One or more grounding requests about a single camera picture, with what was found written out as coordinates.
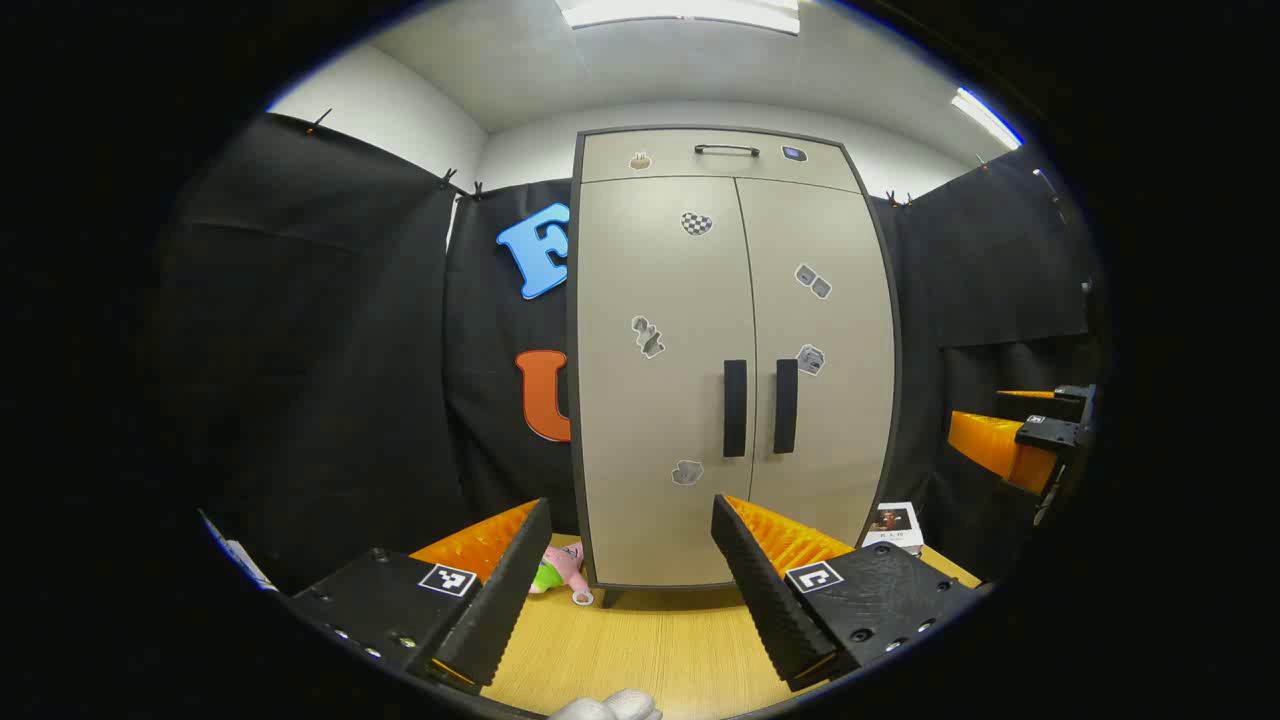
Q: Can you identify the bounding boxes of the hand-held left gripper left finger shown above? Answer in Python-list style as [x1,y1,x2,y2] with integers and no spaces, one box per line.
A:
[285,497,553,693]

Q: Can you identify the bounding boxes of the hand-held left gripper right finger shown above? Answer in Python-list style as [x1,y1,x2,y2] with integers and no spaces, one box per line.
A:
[711,493,986,693]

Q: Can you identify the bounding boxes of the beige cabinet door cube stickers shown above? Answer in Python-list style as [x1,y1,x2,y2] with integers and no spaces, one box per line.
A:
[736,178,896,549]

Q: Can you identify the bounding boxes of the black door handle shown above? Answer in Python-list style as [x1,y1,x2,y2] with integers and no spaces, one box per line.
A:
[723,359,748,458]
[773,358,799,454]

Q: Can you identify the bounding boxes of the beige cabinet door checkered sticker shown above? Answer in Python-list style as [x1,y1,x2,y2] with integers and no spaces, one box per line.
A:
[578,176,758,588]

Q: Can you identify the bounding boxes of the beige double-door shoe cabinet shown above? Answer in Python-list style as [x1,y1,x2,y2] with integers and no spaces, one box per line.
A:
[567,125,904,609]

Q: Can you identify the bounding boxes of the pink and green plush toy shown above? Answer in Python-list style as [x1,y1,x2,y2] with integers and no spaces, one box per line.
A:
[528,543,595,607]

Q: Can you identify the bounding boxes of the white box with photo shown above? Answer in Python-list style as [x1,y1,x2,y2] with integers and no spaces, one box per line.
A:
[862,501,926,557]

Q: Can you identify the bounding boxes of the black backdrop cloth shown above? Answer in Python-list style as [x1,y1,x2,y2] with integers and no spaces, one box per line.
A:
[150,112,1101,601]

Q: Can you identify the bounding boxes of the narrow ceiling light strip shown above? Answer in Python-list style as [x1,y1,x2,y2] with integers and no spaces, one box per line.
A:
[950,87,1023,151]

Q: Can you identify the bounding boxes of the large ceiling light panel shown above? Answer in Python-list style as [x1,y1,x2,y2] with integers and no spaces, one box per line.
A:
[555,0,803,36]

